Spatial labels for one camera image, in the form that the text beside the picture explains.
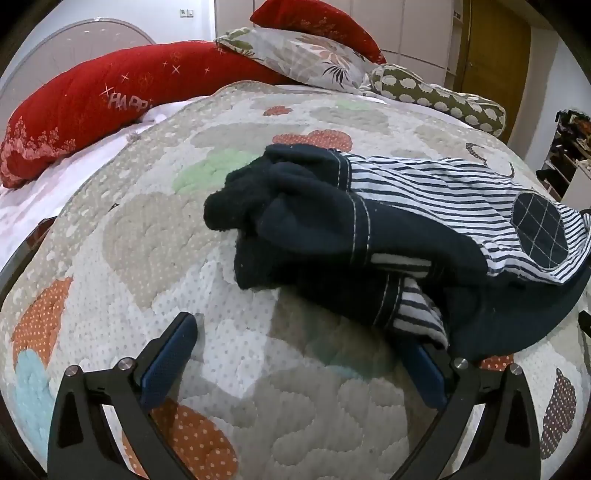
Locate long red printed pillow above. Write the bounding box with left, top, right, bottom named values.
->
left=0, top=41, right=291, bottom=189

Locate heart-patterned quilt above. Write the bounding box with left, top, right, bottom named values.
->
left=0, top=80, right=591, bottom=480

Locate red floral pillow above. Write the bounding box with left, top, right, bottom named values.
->
left=249, top=0, right=386, bottom=64

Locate cluttered white shelf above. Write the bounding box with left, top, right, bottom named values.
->
left=536, top=108, right=591, bottom=204

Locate navy striped shirt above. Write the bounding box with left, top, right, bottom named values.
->
left=203, top=143, right=591, bottom=365

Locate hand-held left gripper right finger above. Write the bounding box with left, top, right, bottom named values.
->
left=390, top=340, right=543, bottom=480

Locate floral leaf pillow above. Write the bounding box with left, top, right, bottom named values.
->
left=215, top=27, right=389, bottom=95

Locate white curved headboard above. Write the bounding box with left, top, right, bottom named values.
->
left=0, top=18, right=160, bottom=116

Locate olive spotted bolster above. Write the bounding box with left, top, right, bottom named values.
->
left=365, top=64, right=508, bottom=138

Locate brown wooden door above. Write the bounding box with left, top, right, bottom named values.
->
left=457, top=0, right=532, bottom=109

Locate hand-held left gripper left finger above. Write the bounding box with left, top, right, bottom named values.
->
left=46, top=312, right=199, bottom=480

